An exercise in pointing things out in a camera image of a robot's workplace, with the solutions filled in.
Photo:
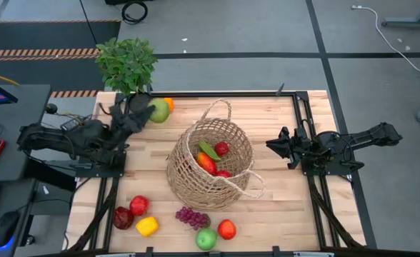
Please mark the red bell pepper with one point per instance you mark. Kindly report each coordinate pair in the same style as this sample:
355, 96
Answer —
139, 205

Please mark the small black knob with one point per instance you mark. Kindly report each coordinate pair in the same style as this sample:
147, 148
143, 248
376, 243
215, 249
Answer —
51, 108

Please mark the green apple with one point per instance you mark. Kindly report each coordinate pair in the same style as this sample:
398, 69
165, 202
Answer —
206, 239

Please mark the yellow bell pepper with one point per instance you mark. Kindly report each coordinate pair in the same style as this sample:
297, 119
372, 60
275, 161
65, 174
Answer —
147, 226

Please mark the black hazard-striped floor mat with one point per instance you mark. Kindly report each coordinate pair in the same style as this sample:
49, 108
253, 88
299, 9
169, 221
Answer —
45, 35

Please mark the black metal table frame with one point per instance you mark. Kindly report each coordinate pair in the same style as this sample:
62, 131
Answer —
231, 94

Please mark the black box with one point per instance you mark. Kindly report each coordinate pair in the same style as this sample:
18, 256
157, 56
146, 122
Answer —
49, 175

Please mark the woven wicker basket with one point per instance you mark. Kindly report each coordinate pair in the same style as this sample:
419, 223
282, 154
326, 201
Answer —
192, 189

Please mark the orange fruit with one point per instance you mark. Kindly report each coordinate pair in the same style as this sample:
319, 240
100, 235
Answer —
169, 104

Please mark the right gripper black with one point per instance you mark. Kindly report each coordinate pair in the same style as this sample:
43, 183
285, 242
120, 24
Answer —
299, 148

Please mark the green potted plant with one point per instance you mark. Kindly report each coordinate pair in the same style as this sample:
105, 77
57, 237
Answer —
126, 66

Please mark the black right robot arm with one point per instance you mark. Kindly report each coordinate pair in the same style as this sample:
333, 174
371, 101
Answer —
367, 137

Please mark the purple grape bunch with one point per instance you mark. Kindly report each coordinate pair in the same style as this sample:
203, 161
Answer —
192, 217

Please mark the small red fruit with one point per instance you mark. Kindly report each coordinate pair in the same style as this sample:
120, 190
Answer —
221, 148
223, 174

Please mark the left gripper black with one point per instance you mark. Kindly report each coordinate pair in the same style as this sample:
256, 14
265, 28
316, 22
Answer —
124, 123

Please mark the grey desk leg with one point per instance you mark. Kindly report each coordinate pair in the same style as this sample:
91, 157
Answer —
403, 23

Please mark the black keyboard desk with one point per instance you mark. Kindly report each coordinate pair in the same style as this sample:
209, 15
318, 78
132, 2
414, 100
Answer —
3, 196

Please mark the green chili pepper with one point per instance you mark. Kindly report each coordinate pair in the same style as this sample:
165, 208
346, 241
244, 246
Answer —
209, 151

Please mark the black computer mouse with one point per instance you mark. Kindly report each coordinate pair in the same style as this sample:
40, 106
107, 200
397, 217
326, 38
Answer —
4, 226

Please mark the red apple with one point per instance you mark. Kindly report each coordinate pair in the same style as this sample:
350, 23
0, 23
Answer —
227, 229

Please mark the pale green round fruit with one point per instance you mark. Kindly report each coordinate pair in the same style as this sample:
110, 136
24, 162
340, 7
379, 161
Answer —
160, 111

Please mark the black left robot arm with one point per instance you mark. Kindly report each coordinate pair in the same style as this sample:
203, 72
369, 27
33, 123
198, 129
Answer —
53, 139

